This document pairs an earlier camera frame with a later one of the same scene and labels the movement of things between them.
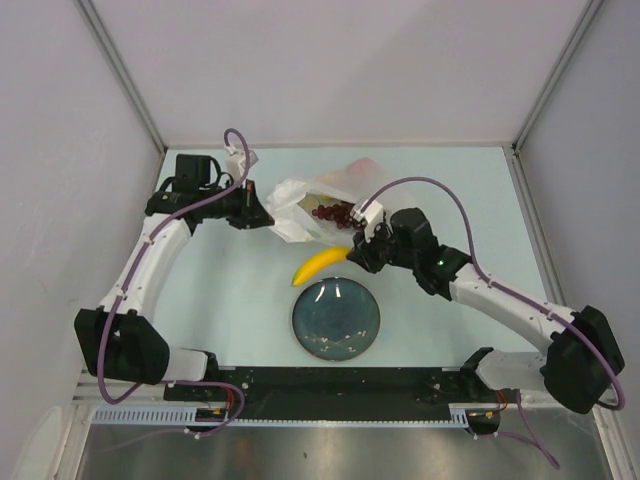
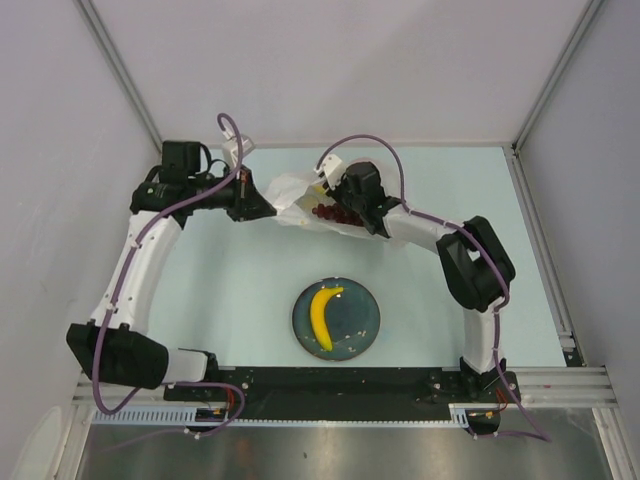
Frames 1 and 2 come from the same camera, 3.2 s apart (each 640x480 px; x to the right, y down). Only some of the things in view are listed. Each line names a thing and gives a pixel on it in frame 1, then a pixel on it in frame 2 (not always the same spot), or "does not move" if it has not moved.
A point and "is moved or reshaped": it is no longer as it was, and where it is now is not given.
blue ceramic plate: [336, 318] does not move
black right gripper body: [382, 250] to [343, 193]
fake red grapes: [339, 214] does not move
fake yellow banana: [331, 254] to [318, 302]
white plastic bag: [358, 180] is moved or reshaped
